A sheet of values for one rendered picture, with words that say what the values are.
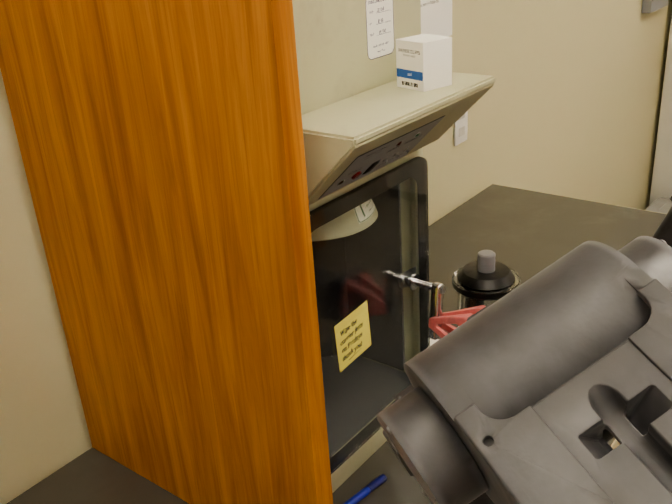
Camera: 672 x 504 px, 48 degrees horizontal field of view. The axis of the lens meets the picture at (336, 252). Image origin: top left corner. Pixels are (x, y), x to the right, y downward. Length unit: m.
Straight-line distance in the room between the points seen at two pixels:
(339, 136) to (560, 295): 0.58
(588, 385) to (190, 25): 0.63
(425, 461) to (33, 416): 1.10
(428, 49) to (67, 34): 0.43
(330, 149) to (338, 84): 0.15
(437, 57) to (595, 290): 0.75
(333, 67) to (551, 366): 0.74
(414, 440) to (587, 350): 0.06
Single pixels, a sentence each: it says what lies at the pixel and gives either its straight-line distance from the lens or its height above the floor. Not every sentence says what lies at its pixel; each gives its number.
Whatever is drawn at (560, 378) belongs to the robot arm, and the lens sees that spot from 0.24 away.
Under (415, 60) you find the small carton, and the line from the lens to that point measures 0.97.
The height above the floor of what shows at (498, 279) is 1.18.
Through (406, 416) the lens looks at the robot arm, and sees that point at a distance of 0.24.
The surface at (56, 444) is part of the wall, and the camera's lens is 1.35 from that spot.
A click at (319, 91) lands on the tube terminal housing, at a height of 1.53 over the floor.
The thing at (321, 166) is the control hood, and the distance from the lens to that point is 0.83.
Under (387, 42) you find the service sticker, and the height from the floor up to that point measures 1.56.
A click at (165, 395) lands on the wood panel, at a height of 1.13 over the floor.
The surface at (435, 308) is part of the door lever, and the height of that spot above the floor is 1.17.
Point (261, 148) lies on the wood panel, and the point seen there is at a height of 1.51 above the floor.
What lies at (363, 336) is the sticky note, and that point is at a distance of 1.08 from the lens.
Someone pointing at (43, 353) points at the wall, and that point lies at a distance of 1.27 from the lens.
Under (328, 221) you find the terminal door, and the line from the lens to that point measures 0.95.
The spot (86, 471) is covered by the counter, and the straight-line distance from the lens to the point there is 1.31.
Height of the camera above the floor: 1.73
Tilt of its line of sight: 25 degrees down
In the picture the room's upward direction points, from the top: 4 degrees counter-clockwise
